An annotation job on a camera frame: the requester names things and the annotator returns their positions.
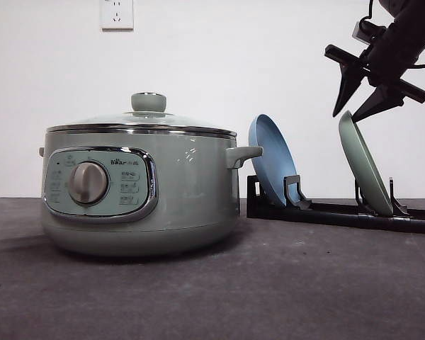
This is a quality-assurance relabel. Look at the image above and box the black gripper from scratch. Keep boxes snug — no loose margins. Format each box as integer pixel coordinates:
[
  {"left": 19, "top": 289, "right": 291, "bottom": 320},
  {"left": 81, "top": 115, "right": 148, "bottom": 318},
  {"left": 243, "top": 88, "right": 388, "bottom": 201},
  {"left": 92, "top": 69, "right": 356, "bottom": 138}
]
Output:
[{"left": 324, "top": 29, "right": 425, "bottom": 123}]

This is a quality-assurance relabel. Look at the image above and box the green plate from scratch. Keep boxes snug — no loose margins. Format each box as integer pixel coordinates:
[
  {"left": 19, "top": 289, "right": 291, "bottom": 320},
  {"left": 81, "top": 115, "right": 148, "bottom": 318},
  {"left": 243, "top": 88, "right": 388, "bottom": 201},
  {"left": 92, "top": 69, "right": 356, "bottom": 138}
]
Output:
[{"left": 339, "top": 110, "right": 393, "bottom": 217}]

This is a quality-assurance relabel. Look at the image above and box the glass pot lid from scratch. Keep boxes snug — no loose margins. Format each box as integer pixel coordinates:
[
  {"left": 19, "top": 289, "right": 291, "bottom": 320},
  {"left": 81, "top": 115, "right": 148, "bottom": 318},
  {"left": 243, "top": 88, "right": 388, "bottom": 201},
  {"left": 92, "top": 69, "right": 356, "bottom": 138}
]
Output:
[{"left": 45, "top": 91, "right": 237, "bottom": 137}]

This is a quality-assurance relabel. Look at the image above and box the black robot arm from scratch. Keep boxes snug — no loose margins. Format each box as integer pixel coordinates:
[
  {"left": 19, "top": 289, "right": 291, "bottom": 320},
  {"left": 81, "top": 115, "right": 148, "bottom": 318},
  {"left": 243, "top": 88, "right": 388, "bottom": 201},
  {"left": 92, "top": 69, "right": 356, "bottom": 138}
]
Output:
[{"left": 324, "top": 0, "right": 425, "bottom": 123}]

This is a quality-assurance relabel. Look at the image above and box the blue plate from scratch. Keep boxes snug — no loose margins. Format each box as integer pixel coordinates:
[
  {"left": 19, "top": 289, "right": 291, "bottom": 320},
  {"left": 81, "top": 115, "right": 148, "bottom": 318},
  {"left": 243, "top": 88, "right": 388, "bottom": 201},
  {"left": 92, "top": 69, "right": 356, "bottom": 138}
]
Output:
[{"left": 249, "top": 114, "right": 298, "bottom": 204}]

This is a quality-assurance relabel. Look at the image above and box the green electric steamer pot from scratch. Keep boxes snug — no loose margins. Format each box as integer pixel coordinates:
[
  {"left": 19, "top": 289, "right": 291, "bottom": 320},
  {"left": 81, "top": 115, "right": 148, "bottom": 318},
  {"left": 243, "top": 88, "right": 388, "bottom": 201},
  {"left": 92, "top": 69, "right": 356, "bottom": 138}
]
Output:
[{"left": 38, "top": 123, "right": 262, "bottom": 256}]

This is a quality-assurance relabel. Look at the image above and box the black dish rack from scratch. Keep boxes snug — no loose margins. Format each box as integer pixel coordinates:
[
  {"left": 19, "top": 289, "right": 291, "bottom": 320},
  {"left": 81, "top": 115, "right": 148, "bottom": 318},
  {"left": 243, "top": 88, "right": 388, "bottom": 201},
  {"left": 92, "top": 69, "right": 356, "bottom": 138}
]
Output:
[{"left": 246, "top": 175, "right": 425, "bottom": 233}]

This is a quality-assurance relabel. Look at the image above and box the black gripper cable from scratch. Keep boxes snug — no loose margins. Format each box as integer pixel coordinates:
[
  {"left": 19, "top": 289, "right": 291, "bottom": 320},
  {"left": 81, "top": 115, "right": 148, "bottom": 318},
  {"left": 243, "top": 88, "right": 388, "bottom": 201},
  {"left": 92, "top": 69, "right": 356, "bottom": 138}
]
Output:
[{"left": 359, "top": 0, "right": 425, "bottom": 68}]

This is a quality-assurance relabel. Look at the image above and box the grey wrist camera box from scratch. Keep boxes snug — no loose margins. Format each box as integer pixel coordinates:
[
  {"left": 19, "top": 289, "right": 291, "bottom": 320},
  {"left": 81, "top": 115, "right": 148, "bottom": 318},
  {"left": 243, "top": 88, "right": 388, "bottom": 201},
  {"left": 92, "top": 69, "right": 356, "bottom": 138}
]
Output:
[{"left": 352, "top": 21, "right": 386, "bottom": 44}]

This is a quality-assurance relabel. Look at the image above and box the left white wall socket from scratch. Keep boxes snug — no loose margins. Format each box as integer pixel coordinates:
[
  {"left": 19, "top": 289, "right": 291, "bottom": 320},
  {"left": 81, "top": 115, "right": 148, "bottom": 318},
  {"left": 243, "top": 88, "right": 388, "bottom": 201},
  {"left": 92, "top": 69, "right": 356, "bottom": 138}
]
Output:
[{"left": 99, "top": 0, "right": 134, "bottom": 32}]

